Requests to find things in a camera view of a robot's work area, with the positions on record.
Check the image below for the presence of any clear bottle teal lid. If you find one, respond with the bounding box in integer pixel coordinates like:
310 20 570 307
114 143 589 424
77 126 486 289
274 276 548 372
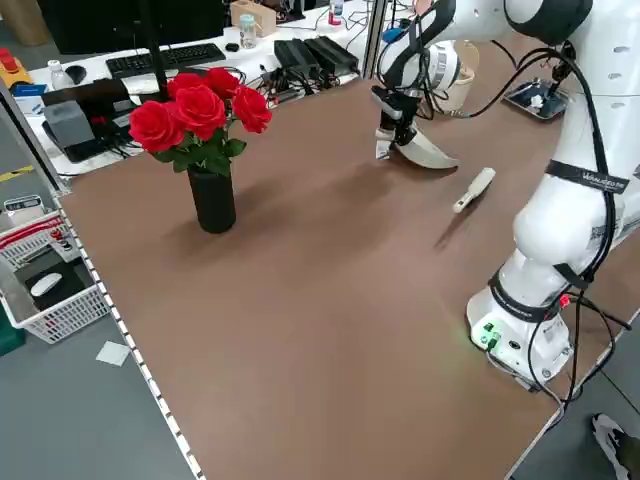
238 13 257 50

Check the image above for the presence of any white paper sheet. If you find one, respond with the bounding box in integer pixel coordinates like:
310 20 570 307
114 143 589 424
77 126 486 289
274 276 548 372
94 340 132 367

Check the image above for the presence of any person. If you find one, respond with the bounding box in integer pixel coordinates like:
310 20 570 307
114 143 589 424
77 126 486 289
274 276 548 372
592 412 640 480

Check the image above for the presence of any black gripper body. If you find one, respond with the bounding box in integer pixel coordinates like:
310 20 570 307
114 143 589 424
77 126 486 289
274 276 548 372
379 95 422 134

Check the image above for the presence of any white plastic bottle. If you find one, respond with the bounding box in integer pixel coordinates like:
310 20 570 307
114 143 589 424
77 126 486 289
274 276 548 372
48 58 69 91

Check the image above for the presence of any black cylindrical vase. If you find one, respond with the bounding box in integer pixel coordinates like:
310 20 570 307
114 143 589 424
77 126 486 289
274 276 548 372
187 167 237 235

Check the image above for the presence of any pale green plastic dustpan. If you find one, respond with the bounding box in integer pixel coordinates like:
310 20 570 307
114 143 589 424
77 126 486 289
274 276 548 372
374 127 460 172

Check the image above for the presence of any tan wooden box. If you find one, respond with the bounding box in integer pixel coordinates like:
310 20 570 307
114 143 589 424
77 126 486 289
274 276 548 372
229 0 277 36

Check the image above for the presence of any black power adapter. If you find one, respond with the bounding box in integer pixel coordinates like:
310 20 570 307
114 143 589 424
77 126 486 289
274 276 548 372
304 35 360 76
273 38 321 81

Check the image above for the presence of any white plastic basket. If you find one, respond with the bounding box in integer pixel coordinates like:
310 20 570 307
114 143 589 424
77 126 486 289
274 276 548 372
0 209 112 345

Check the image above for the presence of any black monitor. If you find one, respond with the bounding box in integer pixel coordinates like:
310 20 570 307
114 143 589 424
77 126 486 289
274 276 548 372
37 0 226 56

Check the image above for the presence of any red rose bouquet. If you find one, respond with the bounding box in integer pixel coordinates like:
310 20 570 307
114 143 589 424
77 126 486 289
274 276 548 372
128 67 274 177

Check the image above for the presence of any blue and white carton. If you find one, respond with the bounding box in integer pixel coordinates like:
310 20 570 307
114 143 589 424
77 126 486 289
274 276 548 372
12 82 49 119

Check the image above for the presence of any aluminium frame post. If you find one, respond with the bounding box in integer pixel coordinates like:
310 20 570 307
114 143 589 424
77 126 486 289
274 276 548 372
362 0 389 80

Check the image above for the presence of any digital scale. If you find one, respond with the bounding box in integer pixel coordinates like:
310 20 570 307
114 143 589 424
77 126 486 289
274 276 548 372
3 194 46 226

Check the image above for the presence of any white computer mouse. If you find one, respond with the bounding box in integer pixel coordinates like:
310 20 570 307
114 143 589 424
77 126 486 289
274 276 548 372
30 272 64 297

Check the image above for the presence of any black base cable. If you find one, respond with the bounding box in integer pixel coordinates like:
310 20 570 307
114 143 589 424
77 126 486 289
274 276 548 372
519 292 632 406

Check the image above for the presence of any green box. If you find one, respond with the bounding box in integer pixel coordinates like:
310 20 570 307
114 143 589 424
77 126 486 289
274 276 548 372
0 314 26 357

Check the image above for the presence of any pale green hand brush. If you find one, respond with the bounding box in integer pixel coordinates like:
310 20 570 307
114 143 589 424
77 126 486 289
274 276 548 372
452 167 497 215

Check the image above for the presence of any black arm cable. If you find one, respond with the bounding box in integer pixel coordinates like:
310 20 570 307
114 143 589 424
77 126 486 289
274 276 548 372
399 9 621 291

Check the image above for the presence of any grey power strip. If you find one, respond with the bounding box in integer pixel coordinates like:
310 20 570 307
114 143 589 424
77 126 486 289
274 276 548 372
258 63 331 104

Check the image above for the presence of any black mouse pad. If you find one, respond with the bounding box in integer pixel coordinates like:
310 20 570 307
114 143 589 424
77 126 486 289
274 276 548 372
14 259 96 311

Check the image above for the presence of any white desk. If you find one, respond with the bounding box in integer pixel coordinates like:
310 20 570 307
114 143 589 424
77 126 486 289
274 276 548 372
24 0 374 176

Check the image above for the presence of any cream bin with flip lid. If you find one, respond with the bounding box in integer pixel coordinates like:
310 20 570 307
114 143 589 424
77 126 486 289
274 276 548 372
433 40 476 115

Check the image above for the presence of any black pole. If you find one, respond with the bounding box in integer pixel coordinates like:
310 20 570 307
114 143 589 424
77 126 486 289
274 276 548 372
139 0 170 99

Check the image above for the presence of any black keyboard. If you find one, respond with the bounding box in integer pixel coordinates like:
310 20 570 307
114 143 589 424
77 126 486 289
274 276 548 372
105 43 227 79

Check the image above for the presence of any square metal tray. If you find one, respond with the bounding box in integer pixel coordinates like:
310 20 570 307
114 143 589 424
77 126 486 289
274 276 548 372
502 79 571 121

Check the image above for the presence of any grey box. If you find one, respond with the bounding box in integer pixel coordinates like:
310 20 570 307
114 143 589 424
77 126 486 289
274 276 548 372
43 99 96 149

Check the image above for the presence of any black device box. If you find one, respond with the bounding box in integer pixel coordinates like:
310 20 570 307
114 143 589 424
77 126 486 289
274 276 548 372
42 77 132 131

